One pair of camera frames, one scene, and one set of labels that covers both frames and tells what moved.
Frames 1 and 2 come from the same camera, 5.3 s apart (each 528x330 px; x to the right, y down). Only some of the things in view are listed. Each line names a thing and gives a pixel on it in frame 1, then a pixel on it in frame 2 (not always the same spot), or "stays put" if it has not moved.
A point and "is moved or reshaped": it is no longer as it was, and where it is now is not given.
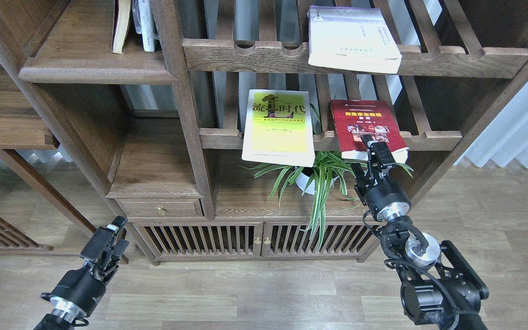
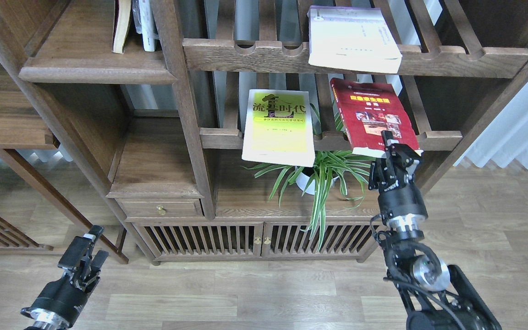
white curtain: x=526 y=129 stays put
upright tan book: x=121 y=21 stays put
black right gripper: x=377 y=191 to x=401 y=204
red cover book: x=353 y=118 is moved or reshaped
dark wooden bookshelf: x=222 y=131 stays put
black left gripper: x=79 y=292 to x=57 y=304
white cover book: x=354 y=38 stays put
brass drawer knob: x=162 y=211 stays put
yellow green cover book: x=277 y=128 stays put
